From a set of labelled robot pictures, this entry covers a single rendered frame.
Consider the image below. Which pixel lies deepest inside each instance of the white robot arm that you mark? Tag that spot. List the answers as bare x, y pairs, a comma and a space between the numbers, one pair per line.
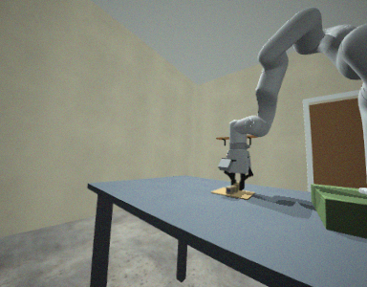
307, 25

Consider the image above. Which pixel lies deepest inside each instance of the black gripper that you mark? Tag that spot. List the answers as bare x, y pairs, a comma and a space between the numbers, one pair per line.
242, 166

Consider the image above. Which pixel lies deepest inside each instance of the beige flat mat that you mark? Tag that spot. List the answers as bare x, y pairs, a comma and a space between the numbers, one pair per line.
241, 194

